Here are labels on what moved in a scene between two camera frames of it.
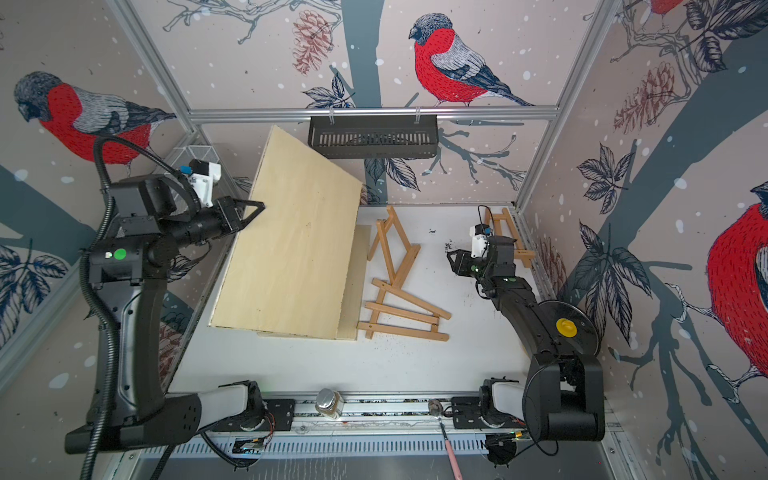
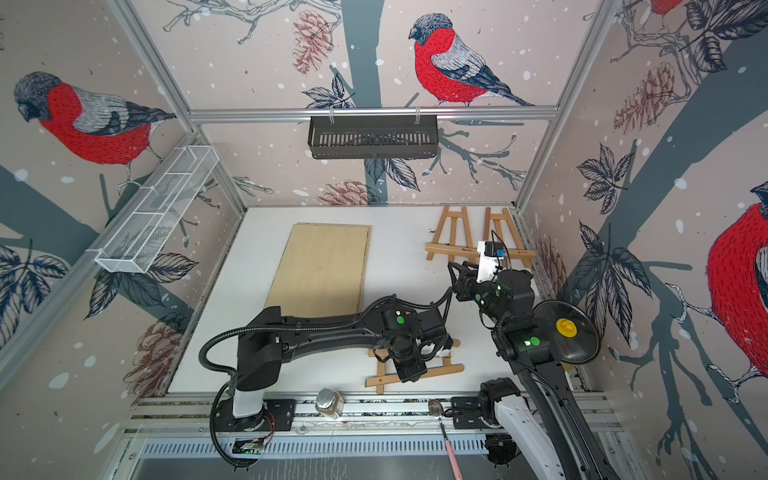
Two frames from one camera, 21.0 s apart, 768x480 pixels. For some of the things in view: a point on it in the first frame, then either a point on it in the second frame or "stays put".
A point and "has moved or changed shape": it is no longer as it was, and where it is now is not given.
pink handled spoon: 436,409 stays put
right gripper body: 472,266 to 473,289
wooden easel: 400,254 to 452,250
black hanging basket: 374,139 stays put
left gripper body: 224,216 to 412,364
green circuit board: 247,446 stays put
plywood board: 289,266 has moved or changed shape
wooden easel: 396,322 has moved or changed shape
